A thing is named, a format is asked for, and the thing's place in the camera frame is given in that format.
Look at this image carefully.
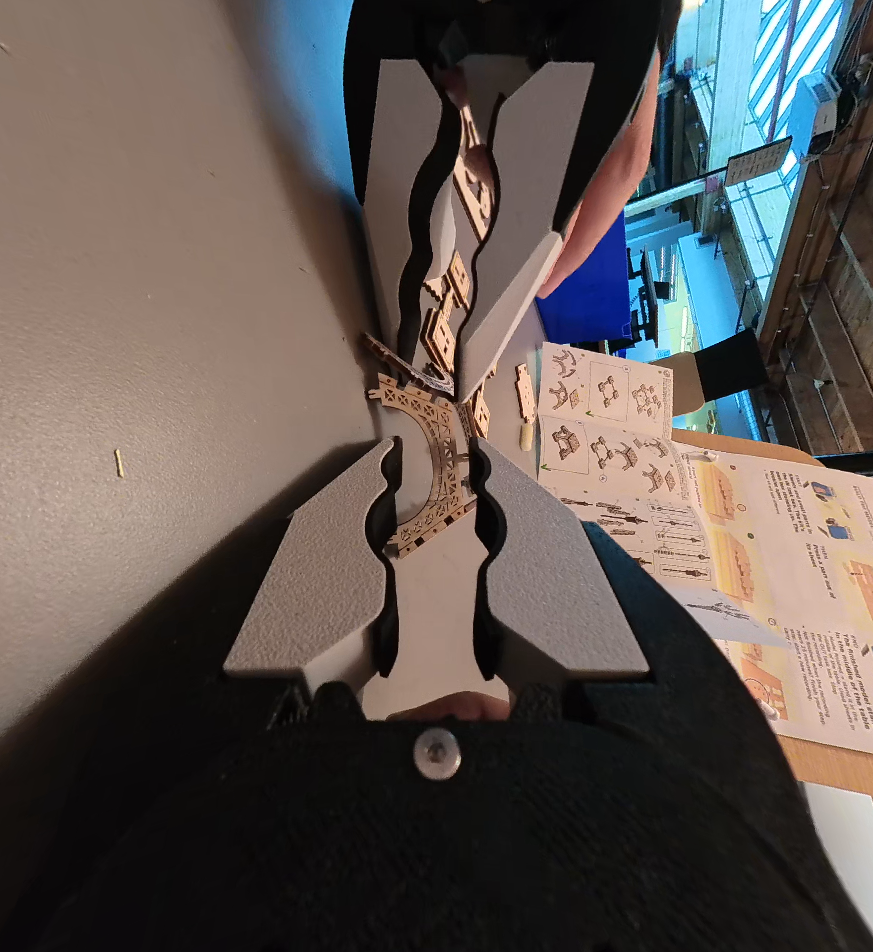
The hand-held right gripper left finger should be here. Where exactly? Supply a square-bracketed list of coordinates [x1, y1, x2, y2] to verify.
[223, 437, 402, 693]

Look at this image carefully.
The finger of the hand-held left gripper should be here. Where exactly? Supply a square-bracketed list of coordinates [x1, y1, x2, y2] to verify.
[455, 61, 597, 404]
[364, 59, 460, 373]

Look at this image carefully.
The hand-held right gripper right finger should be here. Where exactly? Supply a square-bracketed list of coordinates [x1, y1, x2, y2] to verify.
[472, 439, 650, 681]

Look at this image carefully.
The wooden lattice arch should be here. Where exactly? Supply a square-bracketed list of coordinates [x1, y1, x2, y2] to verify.
[367, 374, 479, 561]

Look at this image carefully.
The person's left forearm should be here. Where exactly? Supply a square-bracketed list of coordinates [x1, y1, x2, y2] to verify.
[539, 45, 665, 298]

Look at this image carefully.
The grey desk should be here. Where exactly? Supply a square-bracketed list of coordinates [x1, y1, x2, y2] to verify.
[0, 0, 556, 774]

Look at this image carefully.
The person's right hand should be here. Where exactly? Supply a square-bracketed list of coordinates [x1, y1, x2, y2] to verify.
[388, 690, 512, 722]

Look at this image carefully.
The plain blue plastic bin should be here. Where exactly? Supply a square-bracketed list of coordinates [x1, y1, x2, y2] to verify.
[536, 210, 632, 347]

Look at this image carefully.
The folded paper instruction sheet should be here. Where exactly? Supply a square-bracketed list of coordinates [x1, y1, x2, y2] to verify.
[536, 342, 873, 763]

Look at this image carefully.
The hanging sign board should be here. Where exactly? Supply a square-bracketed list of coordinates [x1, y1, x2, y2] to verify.
[725, 136, 794, 188]

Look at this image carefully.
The tan chair back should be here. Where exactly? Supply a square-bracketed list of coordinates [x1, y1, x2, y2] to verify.
[659, 350, 706, 417]

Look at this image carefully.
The tall lattice window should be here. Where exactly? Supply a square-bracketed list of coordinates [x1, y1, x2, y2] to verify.
[747, 0, 850, 187]

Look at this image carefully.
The black flat panel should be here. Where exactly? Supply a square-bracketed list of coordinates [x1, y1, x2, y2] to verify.
[693, 329, 769, 403]

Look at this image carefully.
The large yellow instruction poster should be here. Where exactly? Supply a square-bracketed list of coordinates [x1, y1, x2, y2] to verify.
[670, 425, 873, 938]

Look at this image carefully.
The blank white paper sheet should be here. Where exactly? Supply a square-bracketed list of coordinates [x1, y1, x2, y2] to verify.
[801, 781, 873, 952]

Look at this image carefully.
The wooden four-square connector frame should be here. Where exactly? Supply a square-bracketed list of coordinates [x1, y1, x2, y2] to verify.
[420, 251, 493, 441]

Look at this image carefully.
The white wall device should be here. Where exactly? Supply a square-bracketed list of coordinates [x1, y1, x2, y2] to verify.
[787, 70, 844, 161]

